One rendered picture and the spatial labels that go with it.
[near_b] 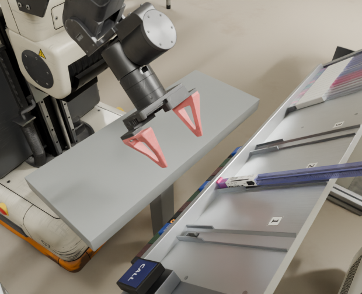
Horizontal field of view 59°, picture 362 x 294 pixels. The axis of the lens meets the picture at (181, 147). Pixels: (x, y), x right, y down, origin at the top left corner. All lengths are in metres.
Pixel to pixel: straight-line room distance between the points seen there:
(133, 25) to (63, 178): 0.41
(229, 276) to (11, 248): 1.17
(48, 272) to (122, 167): 0.70
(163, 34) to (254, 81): 1.70
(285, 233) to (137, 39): 0.31
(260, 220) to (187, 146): 0.41
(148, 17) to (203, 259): 0.32
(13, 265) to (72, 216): 0.75
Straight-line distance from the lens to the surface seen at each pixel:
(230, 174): 0.57
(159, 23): 0.47
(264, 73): 2.24
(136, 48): 0.47
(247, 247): 0.39
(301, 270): 1.34
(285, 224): 0.39
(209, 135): 0.82
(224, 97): 0.95
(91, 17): 0.49
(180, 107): 0.58
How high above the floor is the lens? 1.15
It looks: 45 degrees down
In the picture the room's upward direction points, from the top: straight up
